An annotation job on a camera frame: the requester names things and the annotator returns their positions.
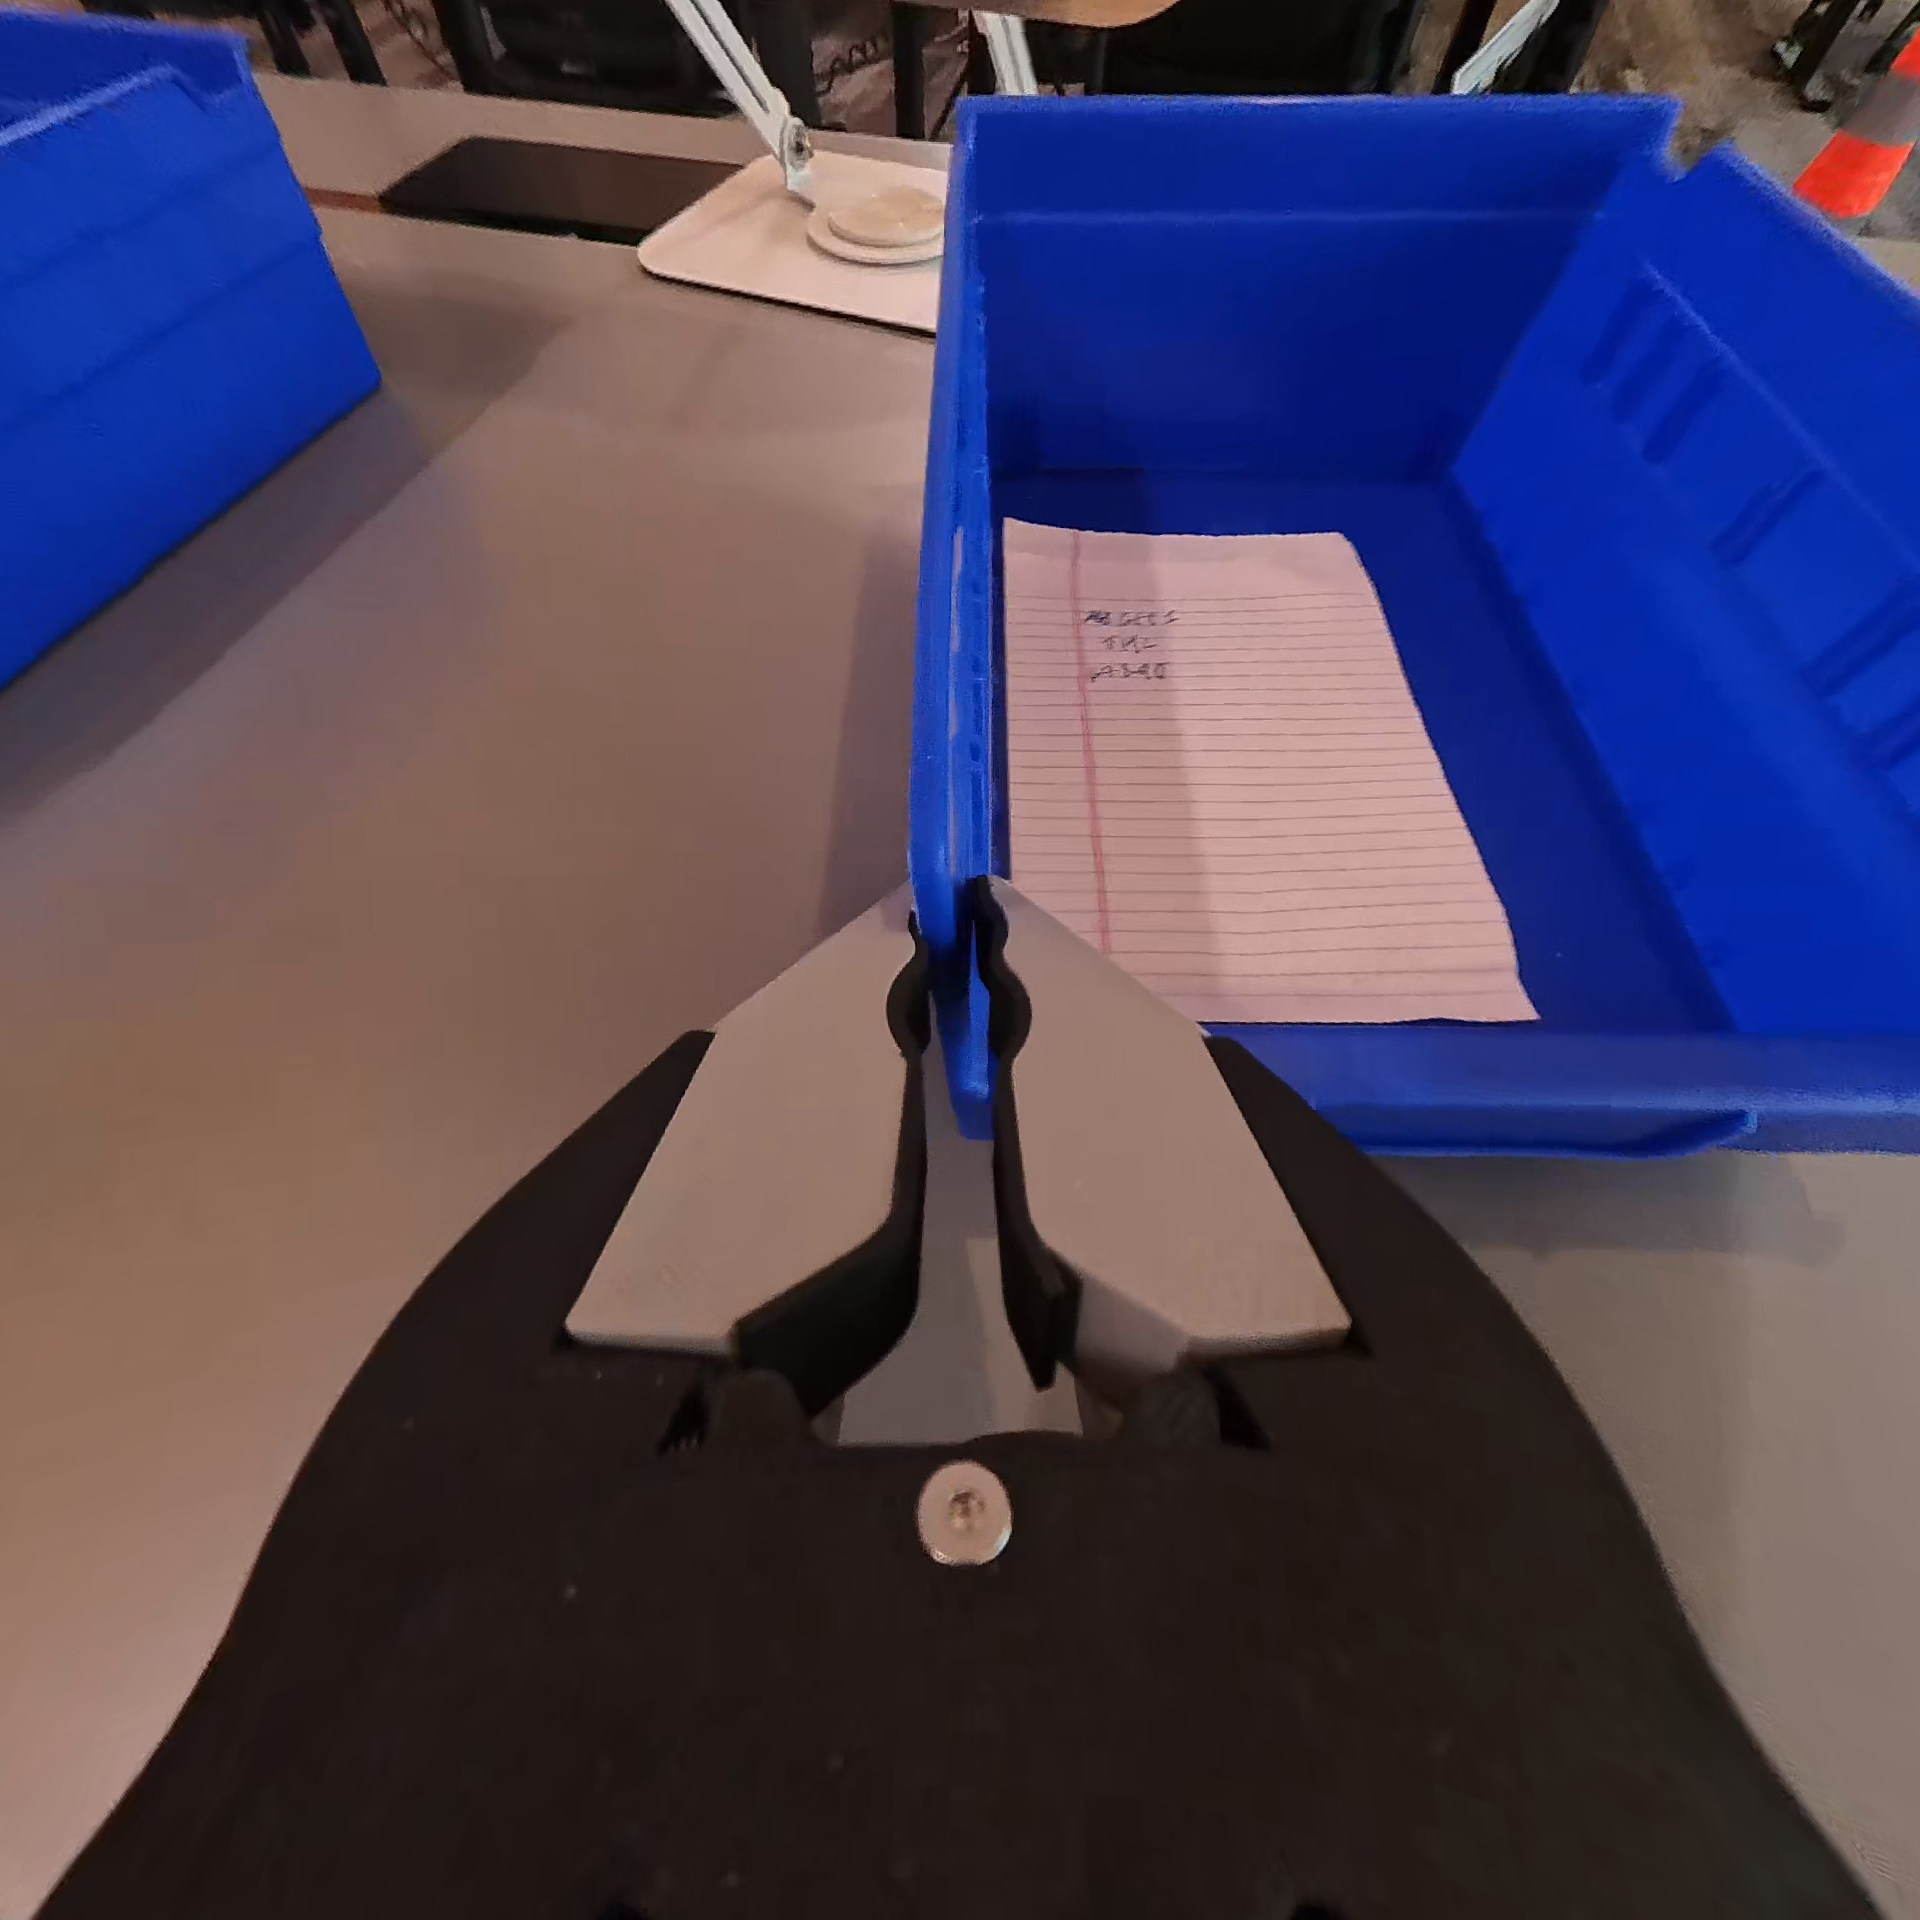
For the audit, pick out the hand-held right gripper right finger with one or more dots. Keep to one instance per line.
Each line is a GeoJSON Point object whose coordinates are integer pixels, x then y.
{"type": "Point", "coordinates": [1172, 1201]}

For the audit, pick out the orange traffic cone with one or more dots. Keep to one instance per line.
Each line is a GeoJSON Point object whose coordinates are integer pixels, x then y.
{"type": "Point", "coordinates": [1861, 150]}

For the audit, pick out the handwritten lined paper sheet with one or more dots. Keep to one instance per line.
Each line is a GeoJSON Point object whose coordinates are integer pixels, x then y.
{"type": "Point", "coordinates": [1245, 810]}

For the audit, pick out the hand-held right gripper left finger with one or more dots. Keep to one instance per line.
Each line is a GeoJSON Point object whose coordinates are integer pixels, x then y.
{"type": "Point", "coordinates": [750, 1201]}

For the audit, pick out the blue plastic bin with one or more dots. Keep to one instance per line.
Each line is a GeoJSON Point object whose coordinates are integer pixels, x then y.
{"type": "Point", "coordinates": [151, 373]}
{"type": "Point", "coordinates": [1650, 749]}

